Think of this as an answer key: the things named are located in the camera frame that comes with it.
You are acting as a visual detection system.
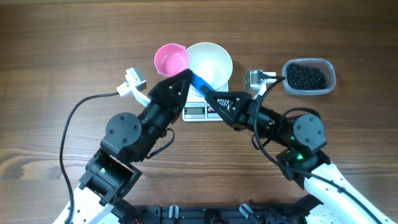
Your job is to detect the white digital kitchen scale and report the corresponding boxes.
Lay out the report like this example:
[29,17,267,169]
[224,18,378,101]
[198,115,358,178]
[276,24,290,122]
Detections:
[182,85,222,122]

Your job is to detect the black cable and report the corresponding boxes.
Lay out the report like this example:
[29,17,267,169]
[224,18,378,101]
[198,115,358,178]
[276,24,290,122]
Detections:
[58,92,121,224]
[251,70,383,224]

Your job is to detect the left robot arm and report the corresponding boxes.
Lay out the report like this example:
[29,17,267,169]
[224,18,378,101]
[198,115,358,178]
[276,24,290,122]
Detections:
[56,67,193,223]

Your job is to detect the right black cable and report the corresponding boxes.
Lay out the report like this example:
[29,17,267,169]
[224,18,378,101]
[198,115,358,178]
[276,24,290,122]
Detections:
[251,70,383,224]

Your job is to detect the pink scoop blue handle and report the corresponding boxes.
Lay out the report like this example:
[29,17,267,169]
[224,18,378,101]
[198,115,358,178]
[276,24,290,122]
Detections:
[154,43,215,97]

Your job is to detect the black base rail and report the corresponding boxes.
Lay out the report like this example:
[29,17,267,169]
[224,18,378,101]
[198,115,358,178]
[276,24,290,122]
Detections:
[133,204,294,224]

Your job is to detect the left black cable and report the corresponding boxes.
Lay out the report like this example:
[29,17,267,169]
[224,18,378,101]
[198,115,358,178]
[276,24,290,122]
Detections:
[58,92,121,224]

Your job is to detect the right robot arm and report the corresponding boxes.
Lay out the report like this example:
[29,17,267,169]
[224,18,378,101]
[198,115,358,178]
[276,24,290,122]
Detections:
[200,86,391,223]

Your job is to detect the black beans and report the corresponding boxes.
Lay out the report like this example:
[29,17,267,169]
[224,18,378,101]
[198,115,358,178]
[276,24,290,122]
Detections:
[286,63,326,90]

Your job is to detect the white bowl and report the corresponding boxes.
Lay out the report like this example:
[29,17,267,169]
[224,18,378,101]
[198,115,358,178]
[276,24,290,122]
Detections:
[187,42,233,90]

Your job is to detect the clear plastic container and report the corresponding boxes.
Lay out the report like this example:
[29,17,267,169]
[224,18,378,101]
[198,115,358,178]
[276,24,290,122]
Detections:
[282,58,336,96]

